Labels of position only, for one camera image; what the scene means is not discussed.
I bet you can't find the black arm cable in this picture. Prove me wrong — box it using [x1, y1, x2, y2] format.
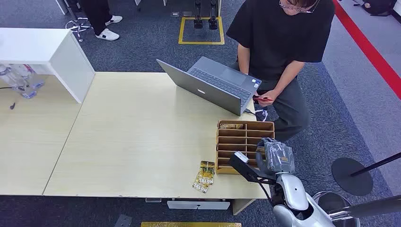
[258, 178, 278, 206]

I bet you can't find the person's left hand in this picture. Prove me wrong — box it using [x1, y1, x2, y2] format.
[262, 89, 280, 108]

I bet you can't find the black camera bracket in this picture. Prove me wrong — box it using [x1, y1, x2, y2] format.
[228, 153, 278, 186]

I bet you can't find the chrome stanchion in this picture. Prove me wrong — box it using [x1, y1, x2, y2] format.
[312, 191, 401, 227]

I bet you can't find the wooden desk leg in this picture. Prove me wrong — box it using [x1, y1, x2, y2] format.
[232, 198, 257, 216]

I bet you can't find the black stanchion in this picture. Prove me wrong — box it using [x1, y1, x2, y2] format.
[331, 152, 401, 197]

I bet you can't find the bystander person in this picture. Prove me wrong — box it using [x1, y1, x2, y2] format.
[78, 0, 123, 42]

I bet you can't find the red barrier belt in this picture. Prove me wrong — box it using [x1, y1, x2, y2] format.
[332, 0, 401, 101]

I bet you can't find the cardboard slotted card organizer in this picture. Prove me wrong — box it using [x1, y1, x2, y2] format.
[215, 120, 276, 175]

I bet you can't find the black stand leg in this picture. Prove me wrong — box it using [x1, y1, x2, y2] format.
[208, 0, 219, 31]
[193, 0, 204, 30]

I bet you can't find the black round bag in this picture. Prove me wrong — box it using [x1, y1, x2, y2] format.
[363, 0, 396, 17]

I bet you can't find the gold hotel key card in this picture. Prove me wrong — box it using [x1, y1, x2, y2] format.
[197, 160, 216, 186]
[192, 183, 210, 194]

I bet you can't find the grey open laptop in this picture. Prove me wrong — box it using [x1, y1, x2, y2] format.
[156, 56, 263, 117]

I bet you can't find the white under-desk tray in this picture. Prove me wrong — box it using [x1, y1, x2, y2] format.
[166, 200, 231, 211]

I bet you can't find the gold patterned card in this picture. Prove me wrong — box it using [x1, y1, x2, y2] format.
[218, 123, 244, 131]

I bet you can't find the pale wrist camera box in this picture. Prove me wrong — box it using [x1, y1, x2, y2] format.
[234, 151, 250, 164]

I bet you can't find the white desk riser shelf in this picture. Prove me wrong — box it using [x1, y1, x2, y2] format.
[0, 27, 96, 105]

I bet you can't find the yellow floor tape square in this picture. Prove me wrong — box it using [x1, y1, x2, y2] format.
[178, 16, 226, 45]

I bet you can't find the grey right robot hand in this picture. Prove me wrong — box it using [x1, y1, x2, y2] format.
[256, 137, 296, 175]

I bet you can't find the clear plastic bottle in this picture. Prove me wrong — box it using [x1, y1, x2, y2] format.
[0, 64, 20, 91]
[12, 64, 45, 100]

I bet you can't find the black floor plate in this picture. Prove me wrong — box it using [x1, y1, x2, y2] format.
[114, 214, 133, 227]

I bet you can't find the grey floor cable bundle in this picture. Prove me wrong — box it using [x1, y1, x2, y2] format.
[65, 17, 92, 43]

